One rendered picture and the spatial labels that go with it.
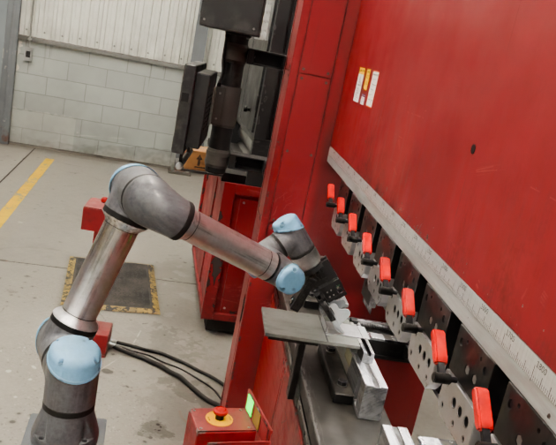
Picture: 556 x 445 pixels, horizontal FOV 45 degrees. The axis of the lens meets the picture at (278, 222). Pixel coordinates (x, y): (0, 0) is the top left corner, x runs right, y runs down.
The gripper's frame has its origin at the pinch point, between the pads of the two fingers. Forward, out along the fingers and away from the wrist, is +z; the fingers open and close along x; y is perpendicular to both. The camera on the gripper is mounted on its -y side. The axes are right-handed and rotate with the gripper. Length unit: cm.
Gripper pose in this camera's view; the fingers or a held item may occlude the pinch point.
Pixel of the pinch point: (336, 326)
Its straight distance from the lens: 193.7
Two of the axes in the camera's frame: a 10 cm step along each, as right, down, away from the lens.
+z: 4.8, 8.3, 2.7
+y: 8.7, -4.9, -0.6
